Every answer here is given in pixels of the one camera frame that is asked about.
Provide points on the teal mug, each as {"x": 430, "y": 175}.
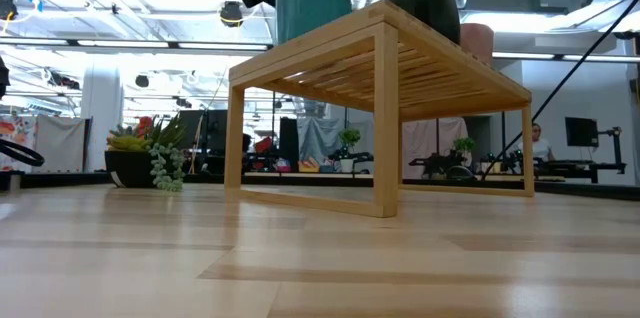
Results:
{"x": 310, "y": 8}

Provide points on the pink mug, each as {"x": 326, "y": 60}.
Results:
{"x": 477, "y": 40}

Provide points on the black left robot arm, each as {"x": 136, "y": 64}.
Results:
{"x": 3, "y": 78}

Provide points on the background black robot arm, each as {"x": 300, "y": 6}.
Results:
{"x": 440, "y": 163}

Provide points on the grey draped cloth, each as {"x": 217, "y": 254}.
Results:
{"x": 320, "y": 138}

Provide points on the slatted wooden shelf rack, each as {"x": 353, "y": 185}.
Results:
{"x": 387, "y": 108}

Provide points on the green plant white pot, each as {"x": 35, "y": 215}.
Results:
{"x": 349, "y": 138}

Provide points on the succulent plant in pot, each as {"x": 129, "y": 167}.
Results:
{"x": 135, "y": 158}

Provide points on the white draped cloth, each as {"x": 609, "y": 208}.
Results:
{"x": 425, "y": 138}

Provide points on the small green plant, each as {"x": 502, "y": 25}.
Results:
{"x": 464, "y": 144}

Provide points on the white hanging cloth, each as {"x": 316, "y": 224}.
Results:
{"x": 60, "y": 143}

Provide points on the colourful patterned cloth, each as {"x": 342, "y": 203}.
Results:
{"x": 15, "y": 133}

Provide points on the person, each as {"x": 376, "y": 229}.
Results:
{"x": 540, "y": 148}

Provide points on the black computer monitor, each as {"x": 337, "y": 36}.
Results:
{"x": 581, "y": 131}

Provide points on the black ceiling camera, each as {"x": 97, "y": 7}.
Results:
{"x": 231, "y": 13}

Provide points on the black aluminium table frame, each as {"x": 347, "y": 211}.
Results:
{"x": 75, "y": 178}

